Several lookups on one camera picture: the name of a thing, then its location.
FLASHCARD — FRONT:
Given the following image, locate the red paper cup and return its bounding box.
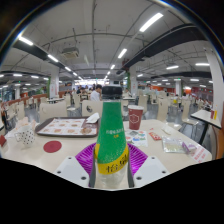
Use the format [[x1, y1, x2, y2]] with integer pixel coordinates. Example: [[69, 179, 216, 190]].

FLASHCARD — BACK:
[[127, 104, 145, 131]]

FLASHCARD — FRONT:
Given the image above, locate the crumpled white napkin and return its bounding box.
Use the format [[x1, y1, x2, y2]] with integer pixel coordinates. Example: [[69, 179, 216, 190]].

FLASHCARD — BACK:
[[85, 112, 101, 124]]

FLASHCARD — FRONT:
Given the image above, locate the clear plastic packet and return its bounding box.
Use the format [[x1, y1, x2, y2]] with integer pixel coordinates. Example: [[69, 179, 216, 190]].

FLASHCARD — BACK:
[[162, 136, 188, 154]]

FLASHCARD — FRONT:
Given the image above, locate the flat round red coaster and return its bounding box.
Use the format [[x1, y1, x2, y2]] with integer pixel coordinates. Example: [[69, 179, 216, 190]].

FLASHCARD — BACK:
[[43, 140, 63, 154]]

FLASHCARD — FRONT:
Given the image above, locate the white printed paper slip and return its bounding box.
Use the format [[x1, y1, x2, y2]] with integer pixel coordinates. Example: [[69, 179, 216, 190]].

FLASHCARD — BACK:
[[191, 144, 210, 163]]

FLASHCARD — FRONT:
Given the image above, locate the green-labelled clear drink bottle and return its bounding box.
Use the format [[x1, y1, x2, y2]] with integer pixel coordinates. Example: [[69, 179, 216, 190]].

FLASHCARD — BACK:
[[94, 85, 130, 190]]

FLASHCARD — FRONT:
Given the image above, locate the white side table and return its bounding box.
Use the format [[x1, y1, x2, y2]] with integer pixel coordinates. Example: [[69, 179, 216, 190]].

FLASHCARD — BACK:
[[190, 109, 223, 145]]

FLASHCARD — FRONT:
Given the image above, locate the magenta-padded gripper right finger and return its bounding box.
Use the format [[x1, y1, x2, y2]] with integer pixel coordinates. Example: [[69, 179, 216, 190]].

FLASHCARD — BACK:
[[126, 143, 170, 189]]

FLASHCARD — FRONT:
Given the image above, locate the ceiling air conditioner unit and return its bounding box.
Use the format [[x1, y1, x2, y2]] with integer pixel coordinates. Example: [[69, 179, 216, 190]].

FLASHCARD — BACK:
[[61, 46, 80, 60]]

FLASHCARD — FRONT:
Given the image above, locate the group of ceiling lights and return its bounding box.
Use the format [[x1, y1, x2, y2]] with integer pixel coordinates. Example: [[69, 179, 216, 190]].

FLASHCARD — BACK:
[[0, 12, 214, 91]]

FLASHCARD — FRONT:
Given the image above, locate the colourful printed leaflet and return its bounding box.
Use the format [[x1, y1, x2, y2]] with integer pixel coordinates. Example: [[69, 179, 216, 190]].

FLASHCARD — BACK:
[[124, 129, 149, 148]]

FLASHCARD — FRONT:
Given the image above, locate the group of beige chairs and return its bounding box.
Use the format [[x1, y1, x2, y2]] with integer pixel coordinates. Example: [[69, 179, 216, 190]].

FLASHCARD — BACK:
[[6, 89, 214, 134]]

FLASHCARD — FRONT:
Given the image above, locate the dark brown food tray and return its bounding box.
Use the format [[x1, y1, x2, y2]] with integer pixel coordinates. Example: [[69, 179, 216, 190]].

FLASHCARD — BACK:
[[35, 116, 100, 138]]

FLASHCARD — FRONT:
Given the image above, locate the small red box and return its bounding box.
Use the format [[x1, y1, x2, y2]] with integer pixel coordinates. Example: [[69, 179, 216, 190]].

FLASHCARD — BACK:
[[0, 134, 8, 148]]

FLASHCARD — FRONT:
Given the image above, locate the person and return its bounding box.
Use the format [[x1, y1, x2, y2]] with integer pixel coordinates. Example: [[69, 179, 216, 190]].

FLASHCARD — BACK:
[[89, 84, 103, 102]]

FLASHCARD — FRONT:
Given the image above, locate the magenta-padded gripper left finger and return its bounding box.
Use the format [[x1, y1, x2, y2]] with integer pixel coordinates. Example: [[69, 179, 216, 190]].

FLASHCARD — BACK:
[[54, 142, 98, 189]]

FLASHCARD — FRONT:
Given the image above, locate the printed paper tray liner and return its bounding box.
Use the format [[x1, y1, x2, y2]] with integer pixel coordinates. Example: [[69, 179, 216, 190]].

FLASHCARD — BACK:
[[39, 118, 87, 136]]

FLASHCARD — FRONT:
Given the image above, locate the small red sachet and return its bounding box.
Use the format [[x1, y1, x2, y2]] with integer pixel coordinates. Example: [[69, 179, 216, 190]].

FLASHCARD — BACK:
[[148, 131, 163, 141]]

